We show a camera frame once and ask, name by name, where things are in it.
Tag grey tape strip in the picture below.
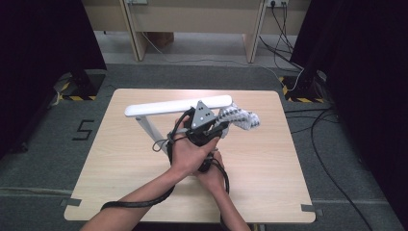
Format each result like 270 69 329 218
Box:
300 203 324 217
60 197 83 208

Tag white desk lamp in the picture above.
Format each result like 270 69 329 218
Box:
124 94 234 156

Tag left hand-held gripper cable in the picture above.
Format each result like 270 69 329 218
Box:
100 108 197 212

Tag beige wooden desk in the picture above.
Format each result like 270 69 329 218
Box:
80 0 312 64

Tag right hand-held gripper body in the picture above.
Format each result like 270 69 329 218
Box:
198 154 216 174

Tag white wall power outlet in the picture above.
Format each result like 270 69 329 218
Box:
266 0 290 9

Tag hand-held gripper cable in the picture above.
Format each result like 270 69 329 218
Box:
210 158 231 231
100 108 197 212

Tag brown cardboard box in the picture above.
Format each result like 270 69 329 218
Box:
147 32 175 49

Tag right hand-held gripper cable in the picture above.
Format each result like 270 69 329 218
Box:
210 158 231 231

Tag black stand base striped tape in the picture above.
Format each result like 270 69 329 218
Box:
278 68 327 104
52 68 107 102

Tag person's right hand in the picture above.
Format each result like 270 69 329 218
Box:
193 151 226 195

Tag black plugged cables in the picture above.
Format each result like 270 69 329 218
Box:
258 2 304 71

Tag white floor cable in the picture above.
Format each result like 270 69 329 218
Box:
140 31 305 92

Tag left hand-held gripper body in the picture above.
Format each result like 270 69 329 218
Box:
186 100 222 148

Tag black curtain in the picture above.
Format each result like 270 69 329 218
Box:
0 0 107 159
290 0 408 222

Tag striped white cloth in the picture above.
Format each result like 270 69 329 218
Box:
215 102 262 140

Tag person's left hand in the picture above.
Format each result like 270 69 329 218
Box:
168 115 222 178

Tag long black floor cable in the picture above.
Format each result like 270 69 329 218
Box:
309 107 375 231

